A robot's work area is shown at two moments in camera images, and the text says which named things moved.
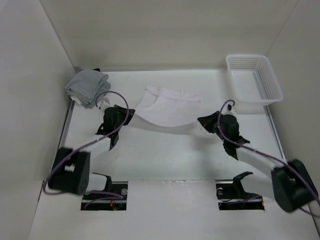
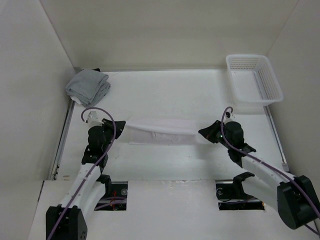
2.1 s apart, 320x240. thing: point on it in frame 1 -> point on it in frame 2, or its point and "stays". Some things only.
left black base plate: x=113 y=199 stays
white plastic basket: x=253 y=80 stays
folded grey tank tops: x=87 y=86 stays
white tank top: x=157 y=110 -> x=162 y=131
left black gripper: x=130 y=113 -> x=120 y=126
